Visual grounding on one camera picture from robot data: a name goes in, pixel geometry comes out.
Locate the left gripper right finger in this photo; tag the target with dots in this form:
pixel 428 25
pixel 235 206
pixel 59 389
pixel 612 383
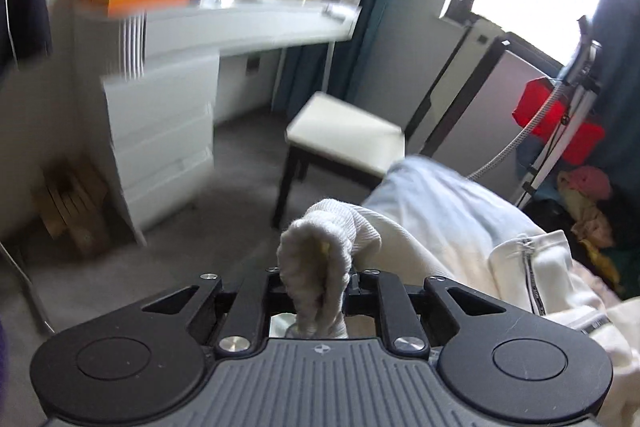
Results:
pixel 382 297

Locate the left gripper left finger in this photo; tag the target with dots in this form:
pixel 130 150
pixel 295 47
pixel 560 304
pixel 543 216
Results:
pixel 246 325

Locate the white track pants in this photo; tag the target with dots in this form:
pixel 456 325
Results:
pixel 318 251

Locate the pile of clothes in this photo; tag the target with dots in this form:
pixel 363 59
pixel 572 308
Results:
pixel 600 222

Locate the black framed panel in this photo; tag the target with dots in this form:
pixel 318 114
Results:
pixel 466 70

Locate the pink pastel duvet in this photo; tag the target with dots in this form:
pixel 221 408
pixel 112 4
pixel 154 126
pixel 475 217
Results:
pixel 450 206

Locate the cardboard box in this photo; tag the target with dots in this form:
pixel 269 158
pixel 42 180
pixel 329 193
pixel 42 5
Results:
pixel 70 204

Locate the white stool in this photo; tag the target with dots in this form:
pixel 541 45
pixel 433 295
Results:
pixel 342 139

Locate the red bag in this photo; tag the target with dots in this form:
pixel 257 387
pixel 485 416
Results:
pixel 589 134

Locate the white vanity desk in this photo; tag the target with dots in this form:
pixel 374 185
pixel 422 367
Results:
pixel 147 84

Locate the garment steamer stand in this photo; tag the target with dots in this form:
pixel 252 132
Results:
pixel 577 88

